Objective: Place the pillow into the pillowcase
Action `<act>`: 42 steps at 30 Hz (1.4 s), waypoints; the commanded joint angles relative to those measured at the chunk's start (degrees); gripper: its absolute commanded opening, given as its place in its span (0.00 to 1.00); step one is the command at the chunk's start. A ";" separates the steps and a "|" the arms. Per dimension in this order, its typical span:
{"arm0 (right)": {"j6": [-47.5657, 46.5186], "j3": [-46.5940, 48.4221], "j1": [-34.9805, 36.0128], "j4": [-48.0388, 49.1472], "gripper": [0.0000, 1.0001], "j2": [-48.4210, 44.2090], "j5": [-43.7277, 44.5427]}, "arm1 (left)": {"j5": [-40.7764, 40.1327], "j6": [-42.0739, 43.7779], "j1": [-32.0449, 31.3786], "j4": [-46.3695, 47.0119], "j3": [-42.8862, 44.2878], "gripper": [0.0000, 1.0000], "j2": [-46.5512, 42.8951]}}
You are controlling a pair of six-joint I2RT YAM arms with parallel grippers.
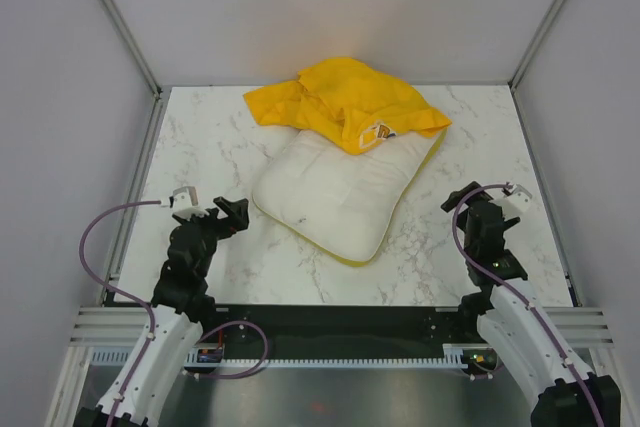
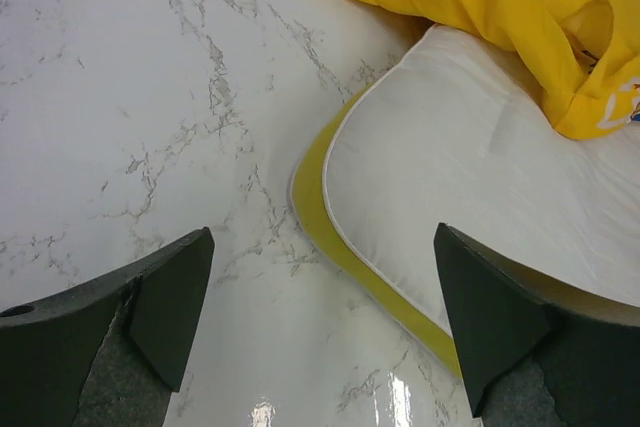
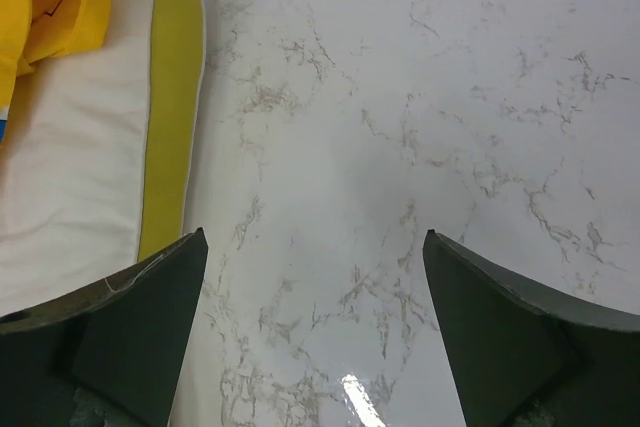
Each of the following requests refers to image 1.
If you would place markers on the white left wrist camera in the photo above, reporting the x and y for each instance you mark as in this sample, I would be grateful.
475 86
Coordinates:
183 202

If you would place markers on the white slotted cable duct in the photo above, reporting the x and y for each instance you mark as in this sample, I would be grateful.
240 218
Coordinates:
453 359

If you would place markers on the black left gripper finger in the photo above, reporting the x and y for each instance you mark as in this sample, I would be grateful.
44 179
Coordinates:
242 223
230 208

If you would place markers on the aluminium front frame rail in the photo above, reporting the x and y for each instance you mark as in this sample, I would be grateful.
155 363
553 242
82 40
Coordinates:
582 327

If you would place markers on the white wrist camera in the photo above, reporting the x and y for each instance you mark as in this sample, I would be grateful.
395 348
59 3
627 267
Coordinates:
516 200
183 202

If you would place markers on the aluminium corner post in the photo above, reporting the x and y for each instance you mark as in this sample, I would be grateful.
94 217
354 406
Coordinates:
125 34
542 31

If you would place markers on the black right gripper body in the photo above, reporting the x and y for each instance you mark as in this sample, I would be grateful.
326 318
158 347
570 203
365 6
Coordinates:
466 239

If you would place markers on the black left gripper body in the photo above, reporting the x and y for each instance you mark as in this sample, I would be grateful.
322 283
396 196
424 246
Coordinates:
212 229

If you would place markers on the yellow pillowcase with logo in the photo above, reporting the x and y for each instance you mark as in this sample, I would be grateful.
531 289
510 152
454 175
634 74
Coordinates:
347 102

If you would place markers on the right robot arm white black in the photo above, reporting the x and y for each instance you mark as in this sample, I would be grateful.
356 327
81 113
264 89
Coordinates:
561 389

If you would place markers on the white pillow yellow piping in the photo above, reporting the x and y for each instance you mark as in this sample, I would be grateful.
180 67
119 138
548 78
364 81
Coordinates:
342 204

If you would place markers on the right aluminium corner post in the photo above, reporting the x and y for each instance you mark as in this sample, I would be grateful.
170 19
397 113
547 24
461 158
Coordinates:
542 31

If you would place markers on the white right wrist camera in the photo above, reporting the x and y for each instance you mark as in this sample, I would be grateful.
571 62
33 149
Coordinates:
516 200

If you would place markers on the left aluminium corner post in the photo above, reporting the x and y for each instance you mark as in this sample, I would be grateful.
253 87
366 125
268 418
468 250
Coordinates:
125 34

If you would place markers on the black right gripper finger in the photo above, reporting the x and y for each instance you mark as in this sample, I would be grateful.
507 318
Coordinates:
457 199
474 192

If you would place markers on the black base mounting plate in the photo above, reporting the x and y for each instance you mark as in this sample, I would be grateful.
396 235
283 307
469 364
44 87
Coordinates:
339 332

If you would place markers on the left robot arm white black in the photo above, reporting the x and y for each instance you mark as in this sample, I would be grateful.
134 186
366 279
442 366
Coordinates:
178 312

